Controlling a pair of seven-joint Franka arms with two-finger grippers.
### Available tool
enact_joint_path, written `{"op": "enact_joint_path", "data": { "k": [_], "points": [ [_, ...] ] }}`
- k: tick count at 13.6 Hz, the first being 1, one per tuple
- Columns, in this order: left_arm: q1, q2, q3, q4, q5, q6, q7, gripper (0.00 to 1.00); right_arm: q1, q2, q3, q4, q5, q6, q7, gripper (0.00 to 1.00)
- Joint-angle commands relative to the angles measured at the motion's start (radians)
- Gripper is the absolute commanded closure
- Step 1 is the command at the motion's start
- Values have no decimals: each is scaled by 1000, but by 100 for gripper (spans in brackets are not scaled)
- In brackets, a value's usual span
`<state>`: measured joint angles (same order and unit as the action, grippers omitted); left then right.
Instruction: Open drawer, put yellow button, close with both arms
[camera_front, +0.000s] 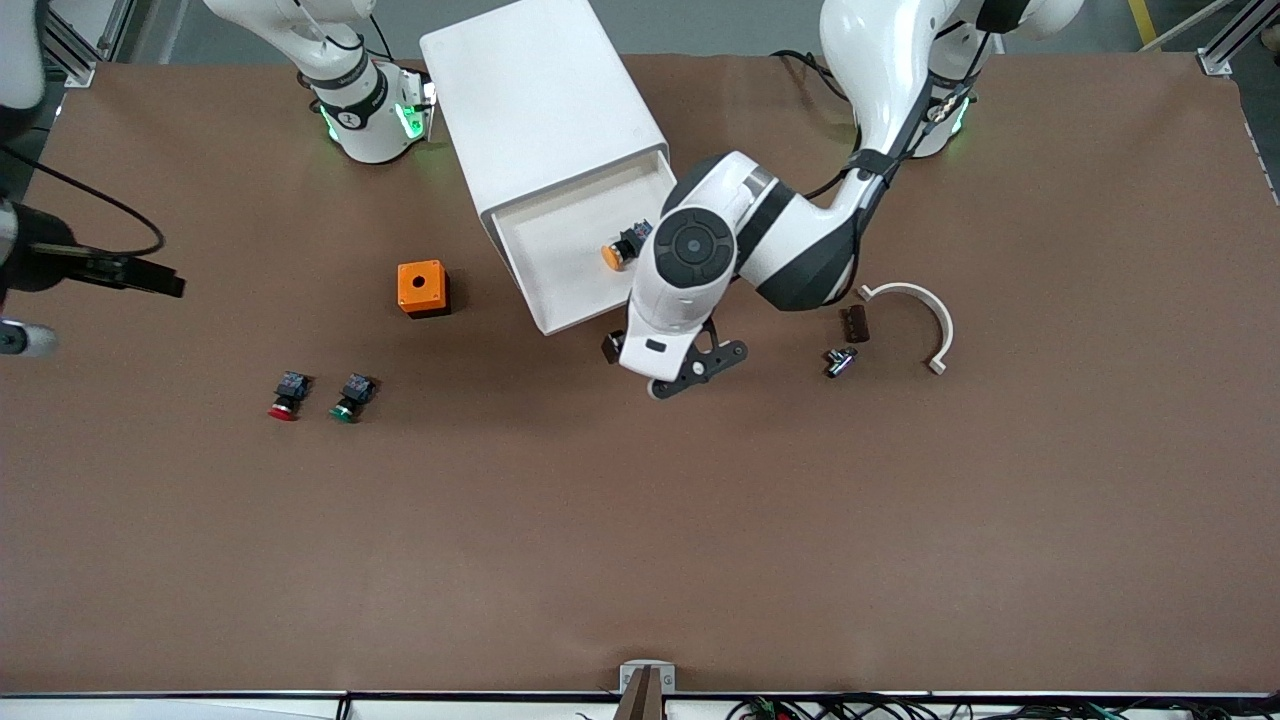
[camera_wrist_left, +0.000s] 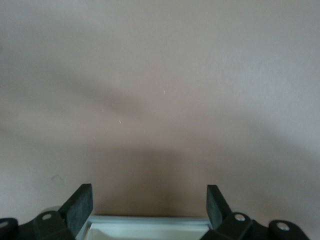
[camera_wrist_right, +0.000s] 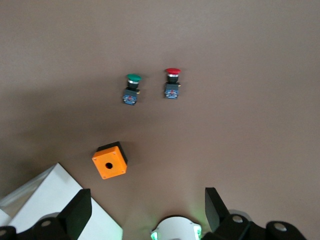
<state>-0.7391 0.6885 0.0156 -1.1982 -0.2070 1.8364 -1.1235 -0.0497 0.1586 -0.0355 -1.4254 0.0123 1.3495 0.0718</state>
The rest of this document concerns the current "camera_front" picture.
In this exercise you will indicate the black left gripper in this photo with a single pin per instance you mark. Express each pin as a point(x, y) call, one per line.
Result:
point(609, 347)

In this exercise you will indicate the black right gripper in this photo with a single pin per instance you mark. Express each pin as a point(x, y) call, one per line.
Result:
point(45, 263)

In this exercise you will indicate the yellow push button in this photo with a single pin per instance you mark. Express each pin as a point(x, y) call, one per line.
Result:
point(617, 255)

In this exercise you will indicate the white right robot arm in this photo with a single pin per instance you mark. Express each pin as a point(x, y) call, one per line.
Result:
point(365, 115)

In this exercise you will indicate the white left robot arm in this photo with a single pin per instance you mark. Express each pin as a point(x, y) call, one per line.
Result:
point(880, 60)

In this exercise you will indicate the red push button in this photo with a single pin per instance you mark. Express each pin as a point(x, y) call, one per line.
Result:
point(290, 388)

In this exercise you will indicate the green push button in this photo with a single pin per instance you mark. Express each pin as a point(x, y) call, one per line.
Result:
point(355, 390)

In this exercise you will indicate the brown table cover mat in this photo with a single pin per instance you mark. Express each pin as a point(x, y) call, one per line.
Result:
point(640, 520)

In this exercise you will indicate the small silver metal part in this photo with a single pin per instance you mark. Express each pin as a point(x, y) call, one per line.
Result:
point(840, 364)

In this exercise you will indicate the small brown block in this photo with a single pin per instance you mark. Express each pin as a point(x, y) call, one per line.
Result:
point(855, 324)

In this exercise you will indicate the white curved plastic piece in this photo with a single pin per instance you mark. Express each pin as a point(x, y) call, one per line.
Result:
point(930, 300)

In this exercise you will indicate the orange button enclosure box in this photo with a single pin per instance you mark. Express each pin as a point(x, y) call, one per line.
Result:
point(408, 295)

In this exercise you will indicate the aluminium frame profile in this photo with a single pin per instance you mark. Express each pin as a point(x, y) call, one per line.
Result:
point(118, 25)
point(1225, 50)

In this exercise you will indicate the grey metal bracket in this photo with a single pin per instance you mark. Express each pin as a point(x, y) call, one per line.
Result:
point(668, 680)

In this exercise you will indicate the brown camera post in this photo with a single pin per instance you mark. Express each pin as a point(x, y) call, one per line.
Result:
point(642, 700)

